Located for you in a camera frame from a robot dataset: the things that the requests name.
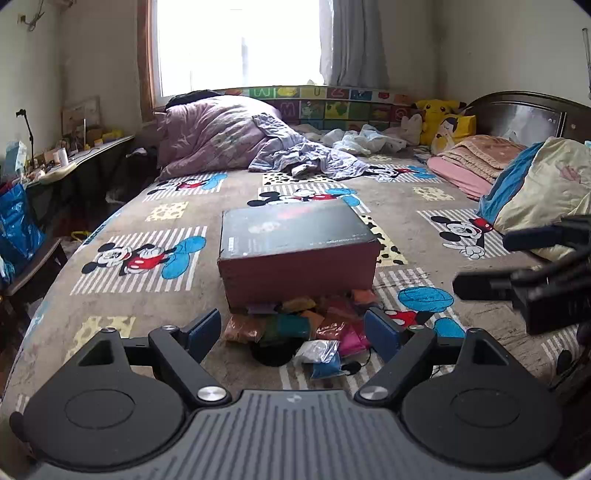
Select dark portrait box lid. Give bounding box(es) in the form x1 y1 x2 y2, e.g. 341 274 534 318
219 199 378 260

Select cream pillow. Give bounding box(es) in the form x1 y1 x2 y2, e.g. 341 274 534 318
494 137 590 234

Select magenta clay bag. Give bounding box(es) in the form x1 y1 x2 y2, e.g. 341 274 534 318
339 322 370 357

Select blue towel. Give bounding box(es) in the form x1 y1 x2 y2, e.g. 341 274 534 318
478 142 543 225

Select blue clay bag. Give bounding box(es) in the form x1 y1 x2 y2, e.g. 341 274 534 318
311 355 346 380

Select white clay bag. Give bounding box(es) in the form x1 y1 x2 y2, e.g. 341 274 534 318
294 340 339 364

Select pink folded blanket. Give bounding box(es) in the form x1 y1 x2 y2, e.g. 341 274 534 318
427 156 493 201

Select red cardboard shoe box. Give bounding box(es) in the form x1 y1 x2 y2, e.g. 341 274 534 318
217 240 381 308

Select dark wooden headboard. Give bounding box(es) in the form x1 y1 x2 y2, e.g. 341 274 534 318
464 91 591 146

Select teal clay bag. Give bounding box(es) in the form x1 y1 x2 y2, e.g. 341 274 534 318
276 314 311 340

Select Mickey Mouse bed cover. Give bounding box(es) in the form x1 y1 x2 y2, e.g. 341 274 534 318
1 135 581 417

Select brown clay bag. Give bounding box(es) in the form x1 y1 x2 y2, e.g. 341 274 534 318
222 315 266 344

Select blue plastic bag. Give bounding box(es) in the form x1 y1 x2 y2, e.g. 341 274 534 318
0 184 45 284

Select yellow Pikachu plush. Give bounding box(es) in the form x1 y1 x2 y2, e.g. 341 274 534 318
412 99 467 146

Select crumpled blue grey clothes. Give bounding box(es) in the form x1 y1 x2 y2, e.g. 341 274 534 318
249 113 370 181

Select cluttered side desk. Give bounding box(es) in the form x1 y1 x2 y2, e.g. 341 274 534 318
5 96 134 185

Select colourful alphabet foam mat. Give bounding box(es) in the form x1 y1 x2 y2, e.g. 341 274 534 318
222 85 414 131

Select lilac quilt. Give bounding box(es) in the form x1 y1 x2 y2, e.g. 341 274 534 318
156 95 294 180

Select grey curtain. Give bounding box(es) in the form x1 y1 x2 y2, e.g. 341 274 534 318
318 0 390 89

